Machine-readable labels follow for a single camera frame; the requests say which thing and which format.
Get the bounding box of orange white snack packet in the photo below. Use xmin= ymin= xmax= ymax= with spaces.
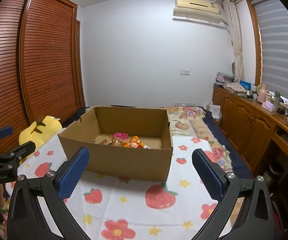
xmin=123 ymin=136 xmax=145 ymax=148

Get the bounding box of pink chicken leg snack packet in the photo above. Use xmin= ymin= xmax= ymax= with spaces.
xmin=112 ymin=133 xmax=128 ymax=146

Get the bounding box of yellow plush toy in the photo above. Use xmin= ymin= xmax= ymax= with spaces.
xmin=19 ymin=115 xmax=62 ymax=154

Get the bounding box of wooden sideboard cabinet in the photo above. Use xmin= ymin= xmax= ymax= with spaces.
xmin=212 ymin=86 xmax=288 ymax=175

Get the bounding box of wooden louvered wardrobe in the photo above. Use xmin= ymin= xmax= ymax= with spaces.
xmin=0 ymin=0 xmax=85 ymax=153

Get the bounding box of clear biscuit stick packet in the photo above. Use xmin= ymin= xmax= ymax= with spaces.
xmin=96 ymin=134 xmax=113 ymax=145

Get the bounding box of pink tissue box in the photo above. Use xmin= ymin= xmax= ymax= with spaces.
xmin=261 ymin=101 xmax=277 ymax=113

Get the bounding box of brown cardboard box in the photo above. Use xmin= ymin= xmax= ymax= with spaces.
xmin=59 ymin=106 xmax=173 ymax=182

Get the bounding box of pink thermos bottle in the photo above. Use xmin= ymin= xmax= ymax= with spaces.
xmin=257 ymin=83 xmax=267 ymax=103

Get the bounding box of small white desk fan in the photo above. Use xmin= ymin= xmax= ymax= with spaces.
xmin=232 ymin=62 xmax=235 ymax=76

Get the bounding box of grey zebra window blind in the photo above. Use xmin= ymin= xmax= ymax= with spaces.
xmin=251 ymin=0 xmax=288 ymax=99

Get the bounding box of cream patterned curtain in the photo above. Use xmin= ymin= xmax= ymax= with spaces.
xmin=223 ymin=0 xmax=245 ymax=82

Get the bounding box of white wall switch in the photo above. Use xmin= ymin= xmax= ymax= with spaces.
xmin=180 ymin=70 xmax=190 ymax=75

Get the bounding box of beige wall air conditioner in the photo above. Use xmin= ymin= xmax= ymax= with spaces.
xmin=173 ymin=0 xmax=222 ymax=24

